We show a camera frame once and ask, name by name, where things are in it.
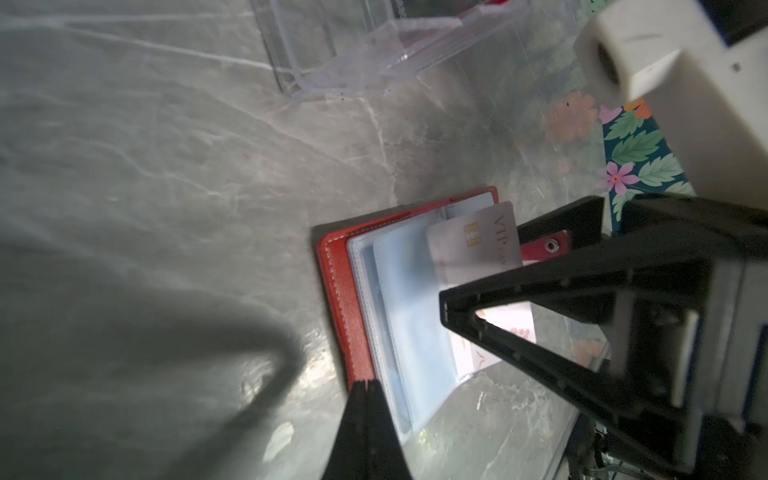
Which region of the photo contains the clear acrylic card stand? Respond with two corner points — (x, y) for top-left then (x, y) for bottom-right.
(252, 0), (530, 100)

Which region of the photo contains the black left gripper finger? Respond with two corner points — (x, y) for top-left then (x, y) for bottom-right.
(322, 380), (411, 480)

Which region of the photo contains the white pink VIP card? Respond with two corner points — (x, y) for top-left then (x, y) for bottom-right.
(427, 201), (537, 381)

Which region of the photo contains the red leather card holder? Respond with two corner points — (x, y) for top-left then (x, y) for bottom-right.
(316, 187), (572, 442)

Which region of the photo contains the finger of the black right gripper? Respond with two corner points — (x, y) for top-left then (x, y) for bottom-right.
(518, 196), (605, 246)
(439, 239), (708, 474)

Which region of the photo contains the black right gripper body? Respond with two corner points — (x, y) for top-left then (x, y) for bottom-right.
(611, 197), (767, 479)

